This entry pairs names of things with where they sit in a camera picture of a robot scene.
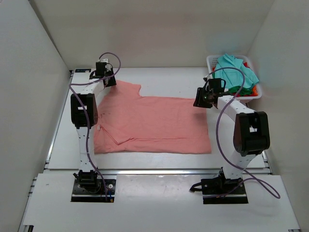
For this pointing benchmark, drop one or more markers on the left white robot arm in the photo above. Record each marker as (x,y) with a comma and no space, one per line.
(84,113)

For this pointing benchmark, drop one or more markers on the salmon pink t shirt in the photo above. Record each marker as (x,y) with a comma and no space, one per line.
(129,122)

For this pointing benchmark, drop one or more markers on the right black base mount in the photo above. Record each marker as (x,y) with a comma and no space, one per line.
(220,190)

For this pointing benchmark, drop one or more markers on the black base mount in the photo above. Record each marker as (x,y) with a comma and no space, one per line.
(220,190)
(89,187)

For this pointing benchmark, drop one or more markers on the aluminium rail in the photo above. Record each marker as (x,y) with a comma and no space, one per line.
(156,171)

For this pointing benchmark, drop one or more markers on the white plastic basket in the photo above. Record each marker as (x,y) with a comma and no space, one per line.
(212,61)

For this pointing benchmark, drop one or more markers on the green t shirt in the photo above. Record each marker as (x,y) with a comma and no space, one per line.
(241,92)

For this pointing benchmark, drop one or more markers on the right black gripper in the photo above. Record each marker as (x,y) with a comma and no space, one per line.
(199,102)

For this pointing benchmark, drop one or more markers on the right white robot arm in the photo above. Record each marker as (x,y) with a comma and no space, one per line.
(250,136)

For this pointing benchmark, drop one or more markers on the small dark label sticker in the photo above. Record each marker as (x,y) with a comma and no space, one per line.
(82,70)

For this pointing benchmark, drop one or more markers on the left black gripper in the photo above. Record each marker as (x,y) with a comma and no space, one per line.
(113,82)

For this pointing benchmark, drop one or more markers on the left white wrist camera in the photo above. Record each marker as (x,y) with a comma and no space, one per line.
(104,61)

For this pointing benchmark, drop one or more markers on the teal t shirt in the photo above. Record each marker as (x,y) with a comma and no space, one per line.
(229,59)

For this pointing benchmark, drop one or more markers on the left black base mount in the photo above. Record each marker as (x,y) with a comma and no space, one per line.
(89,187)

